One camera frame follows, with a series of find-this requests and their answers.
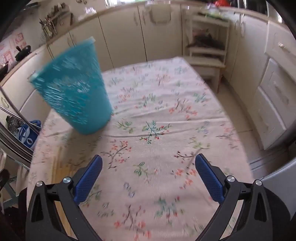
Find white kitchen cart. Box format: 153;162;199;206
184;7;230;69

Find black wok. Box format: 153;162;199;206
14;45;31;61

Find white hanging door bin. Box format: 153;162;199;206
149;3;172;25

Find bag of green vegetables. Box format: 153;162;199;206
205;5;229;19

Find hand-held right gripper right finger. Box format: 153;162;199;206
195;153;273;241

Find cream two-door base cabinet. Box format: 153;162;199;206
222;9;269;98

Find black pan lid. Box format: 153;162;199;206
188;29;225;50

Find red wall stickers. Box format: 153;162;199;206
0;32;25;64

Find floral tablecloth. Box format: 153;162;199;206
28;57;253;241

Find cream panelled drawer cabinet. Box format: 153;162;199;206
252;21;296;151

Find cream base cabinet run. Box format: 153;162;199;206
46;0;185;70

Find blue plastic bag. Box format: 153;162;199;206
18;119;42;149

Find wall utensil rack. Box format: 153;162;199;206
39;3;71;39

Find teal perforated plastic basket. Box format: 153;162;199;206
29;37;114;136

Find white step stool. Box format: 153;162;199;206
188;57;226;93

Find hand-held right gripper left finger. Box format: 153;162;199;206
25;155;103;241

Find cream stove-side drawer cabinet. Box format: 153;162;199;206
0;44;55;121

